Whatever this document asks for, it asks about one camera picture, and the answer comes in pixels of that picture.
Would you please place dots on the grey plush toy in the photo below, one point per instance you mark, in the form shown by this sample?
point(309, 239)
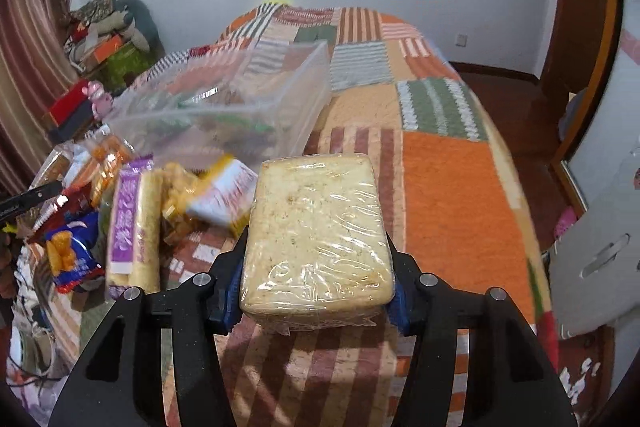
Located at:
point(137, 22)

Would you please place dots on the wall outlet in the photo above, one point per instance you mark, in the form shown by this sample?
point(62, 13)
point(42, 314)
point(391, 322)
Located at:
point(461, 40)

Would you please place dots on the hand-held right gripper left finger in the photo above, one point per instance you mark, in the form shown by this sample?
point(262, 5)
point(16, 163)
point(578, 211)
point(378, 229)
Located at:
point(231, 303)

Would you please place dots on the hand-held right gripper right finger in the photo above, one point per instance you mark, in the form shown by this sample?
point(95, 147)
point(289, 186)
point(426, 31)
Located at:
point(401, 308)

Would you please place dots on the clear plastic container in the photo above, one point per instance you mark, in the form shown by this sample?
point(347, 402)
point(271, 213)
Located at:
point(282, 107)

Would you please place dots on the striped brown curtain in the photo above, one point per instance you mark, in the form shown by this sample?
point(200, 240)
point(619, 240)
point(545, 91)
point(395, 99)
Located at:
point(30, 57)

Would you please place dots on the yellow object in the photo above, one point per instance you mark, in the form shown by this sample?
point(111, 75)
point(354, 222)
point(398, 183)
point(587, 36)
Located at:
point(275, 2)

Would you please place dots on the plastic-wrapped pale cake block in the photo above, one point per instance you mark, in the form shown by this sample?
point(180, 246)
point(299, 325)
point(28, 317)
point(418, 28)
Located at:
point(315, 232)

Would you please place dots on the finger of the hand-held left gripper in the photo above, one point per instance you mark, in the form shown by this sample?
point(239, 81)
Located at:
point(30, 199)

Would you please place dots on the red snack packet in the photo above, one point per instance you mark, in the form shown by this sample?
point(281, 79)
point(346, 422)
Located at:
point(75, 207)

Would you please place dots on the pink toy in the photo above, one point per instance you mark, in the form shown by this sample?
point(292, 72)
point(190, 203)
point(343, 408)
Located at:
point(99, 96)

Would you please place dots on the white wardrobe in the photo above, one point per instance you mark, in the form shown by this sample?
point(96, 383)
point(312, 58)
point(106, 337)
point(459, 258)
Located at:
point(610, 107)

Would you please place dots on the wooden door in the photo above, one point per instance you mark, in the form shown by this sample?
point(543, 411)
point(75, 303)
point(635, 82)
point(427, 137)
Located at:
point(575, 7)

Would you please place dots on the orange cardboard box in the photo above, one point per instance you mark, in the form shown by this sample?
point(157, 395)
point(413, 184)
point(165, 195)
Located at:
point(102, 48)

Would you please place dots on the red box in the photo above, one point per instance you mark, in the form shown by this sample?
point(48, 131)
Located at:
point(70, 104)

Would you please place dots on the patchwork striped blanket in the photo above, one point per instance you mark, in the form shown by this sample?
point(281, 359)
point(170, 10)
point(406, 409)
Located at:
point(450, 207)

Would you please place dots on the green cardboard box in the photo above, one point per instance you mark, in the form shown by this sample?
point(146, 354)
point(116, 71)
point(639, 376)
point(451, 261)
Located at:
point(122, 64)

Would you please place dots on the clear bag of orange crisps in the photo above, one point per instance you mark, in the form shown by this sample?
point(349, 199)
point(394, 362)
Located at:
point(177, 202)

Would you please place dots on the orange bun packet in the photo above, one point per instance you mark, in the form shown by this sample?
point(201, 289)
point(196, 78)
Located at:
point(105, 162)

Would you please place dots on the camouflage cushion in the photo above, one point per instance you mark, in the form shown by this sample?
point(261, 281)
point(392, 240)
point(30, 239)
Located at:
point(95, 9)

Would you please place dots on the blue snack packet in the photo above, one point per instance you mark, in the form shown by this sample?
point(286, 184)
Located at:
point(70, 252)

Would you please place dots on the white and yellow snack packet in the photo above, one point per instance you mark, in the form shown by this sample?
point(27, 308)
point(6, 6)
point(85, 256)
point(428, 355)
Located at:
point(225, 192)

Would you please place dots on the grey waste bin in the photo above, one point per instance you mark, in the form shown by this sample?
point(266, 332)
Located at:
point(577, 117)

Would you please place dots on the yellow popcorn bag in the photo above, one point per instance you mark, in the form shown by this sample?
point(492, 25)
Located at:
point(125, 227)

